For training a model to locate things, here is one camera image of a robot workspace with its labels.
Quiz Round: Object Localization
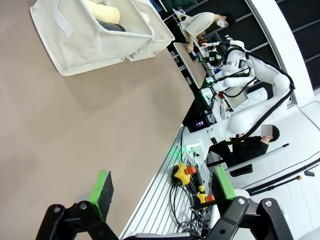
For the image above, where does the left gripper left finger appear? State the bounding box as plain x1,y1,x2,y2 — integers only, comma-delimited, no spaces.
36,169,118,240

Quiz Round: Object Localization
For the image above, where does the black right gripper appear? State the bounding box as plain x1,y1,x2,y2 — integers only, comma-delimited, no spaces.
206,48,224,69

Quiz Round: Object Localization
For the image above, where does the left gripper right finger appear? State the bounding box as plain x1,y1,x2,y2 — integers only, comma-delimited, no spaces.
207,166,293,240

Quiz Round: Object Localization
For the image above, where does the dark grey towel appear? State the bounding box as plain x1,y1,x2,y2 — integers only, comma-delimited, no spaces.
97,20,127,33

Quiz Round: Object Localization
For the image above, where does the yellow towel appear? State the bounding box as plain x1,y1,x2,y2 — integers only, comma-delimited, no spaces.
83,0,121,25

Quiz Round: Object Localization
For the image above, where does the yellow emergency stop button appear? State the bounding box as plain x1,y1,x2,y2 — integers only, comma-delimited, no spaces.
193,193,216,210
171,163,197,186

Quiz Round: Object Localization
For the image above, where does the brown background table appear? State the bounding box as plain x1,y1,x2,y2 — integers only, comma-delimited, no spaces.
173,41,208,90

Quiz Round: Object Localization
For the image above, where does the person in beige top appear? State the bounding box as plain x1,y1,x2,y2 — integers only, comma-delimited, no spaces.
179,12,236,54

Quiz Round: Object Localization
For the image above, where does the seated person in black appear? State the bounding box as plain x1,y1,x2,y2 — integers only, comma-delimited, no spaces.
208,124,280,177

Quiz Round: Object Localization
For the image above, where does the aluminium pole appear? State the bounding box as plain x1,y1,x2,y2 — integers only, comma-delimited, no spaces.
224,143,290,173

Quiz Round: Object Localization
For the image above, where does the grey monitor screen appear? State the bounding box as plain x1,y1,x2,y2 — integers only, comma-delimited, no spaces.
223,92,249,109

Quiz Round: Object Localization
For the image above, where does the cream fabric basket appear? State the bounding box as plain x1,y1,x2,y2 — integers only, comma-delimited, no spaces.
126,0,176,62
30,0,156,77

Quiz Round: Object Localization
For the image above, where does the black pole on floor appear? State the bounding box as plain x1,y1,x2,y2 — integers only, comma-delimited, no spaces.
246,158,320,196

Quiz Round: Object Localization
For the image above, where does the black control box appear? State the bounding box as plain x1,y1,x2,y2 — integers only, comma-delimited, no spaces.
187,117,210,132

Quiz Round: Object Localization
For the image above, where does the black enabling handle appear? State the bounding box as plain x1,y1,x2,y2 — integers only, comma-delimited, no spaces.
191,163,205,194

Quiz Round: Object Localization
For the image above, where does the black cable bundle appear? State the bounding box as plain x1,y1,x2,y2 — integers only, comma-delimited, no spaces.
169,183,210,236

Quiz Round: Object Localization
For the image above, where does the aluminium rail platform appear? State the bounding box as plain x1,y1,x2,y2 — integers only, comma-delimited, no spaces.
118,127,213,240

